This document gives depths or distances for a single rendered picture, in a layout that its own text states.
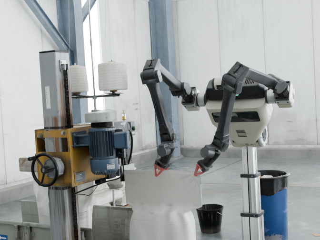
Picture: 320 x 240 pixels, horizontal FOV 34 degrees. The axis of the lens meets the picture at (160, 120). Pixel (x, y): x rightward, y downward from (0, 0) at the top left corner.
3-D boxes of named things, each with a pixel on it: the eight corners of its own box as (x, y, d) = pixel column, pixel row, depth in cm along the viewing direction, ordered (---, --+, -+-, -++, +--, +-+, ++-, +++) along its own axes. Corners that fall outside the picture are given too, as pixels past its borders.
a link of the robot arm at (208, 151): (230, 144, 282) (219, 135, 288) (218, 142, 274) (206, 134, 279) (220, 162, 285) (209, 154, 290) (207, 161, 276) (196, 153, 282)
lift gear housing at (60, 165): (65, 176, 277) (64, 156, 277) (58, 178, 273) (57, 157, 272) (50, 176, 283) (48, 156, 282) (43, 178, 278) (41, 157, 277)
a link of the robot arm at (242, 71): (246, 65, 256) (232, 56, 262) (234, 89, 259) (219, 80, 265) (288, 82, 289) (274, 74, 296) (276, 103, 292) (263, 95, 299)
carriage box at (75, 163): (108, 177, 304) (105, 124, 302) (72, 187, 274) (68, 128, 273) (75, 175, 316) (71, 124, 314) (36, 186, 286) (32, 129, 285)
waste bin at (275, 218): (298, 234, 524) (295, 170, 521) (285, 248, 479) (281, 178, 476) (252, 230, 547) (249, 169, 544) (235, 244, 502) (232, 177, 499)
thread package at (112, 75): (134, 91, 295) (132, 60, 294) (117, 91, 280) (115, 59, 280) (109, 92, 303) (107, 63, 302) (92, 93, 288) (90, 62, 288)
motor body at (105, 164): (124, 171, 284) (121, 126, 282) (108, 176, 270) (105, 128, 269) (101, 171, 291) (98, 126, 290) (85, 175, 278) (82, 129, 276)
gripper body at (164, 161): (154, 162, 298) (158, 151, 296) (162, 159, 307) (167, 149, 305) (163, 168, 296) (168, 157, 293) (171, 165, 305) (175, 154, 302)
